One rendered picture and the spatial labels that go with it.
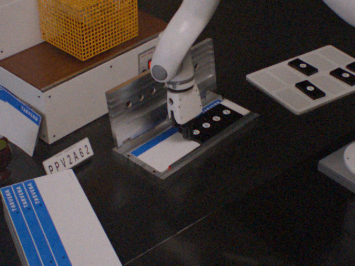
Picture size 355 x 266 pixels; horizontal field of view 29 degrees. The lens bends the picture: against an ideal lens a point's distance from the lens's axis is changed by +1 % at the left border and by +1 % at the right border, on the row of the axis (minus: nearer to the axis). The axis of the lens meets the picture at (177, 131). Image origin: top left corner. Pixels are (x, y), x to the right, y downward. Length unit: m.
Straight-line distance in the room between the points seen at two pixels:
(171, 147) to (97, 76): 0.31
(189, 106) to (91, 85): 0.32
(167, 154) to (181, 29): 0.39
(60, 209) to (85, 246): 0.14
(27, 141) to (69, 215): 0.43
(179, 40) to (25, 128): 0.56
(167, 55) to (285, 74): 0.71
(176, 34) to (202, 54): 0.39
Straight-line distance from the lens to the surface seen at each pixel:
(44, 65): 2.09
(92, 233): 1.64
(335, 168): 1.98
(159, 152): 1.99
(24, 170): 2.00
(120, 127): 1.97
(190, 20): 1.81
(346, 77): 2.42
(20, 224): 1.69
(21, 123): 2.07
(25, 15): 2.14
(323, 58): 2.53
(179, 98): 1.93
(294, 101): 2.27
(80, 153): 1.98
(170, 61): 1.80
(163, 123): 2.11
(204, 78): 2.20
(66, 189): 1.76
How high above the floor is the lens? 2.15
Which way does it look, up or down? 36 degrees down
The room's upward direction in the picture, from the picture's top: 1 degrees clockwise
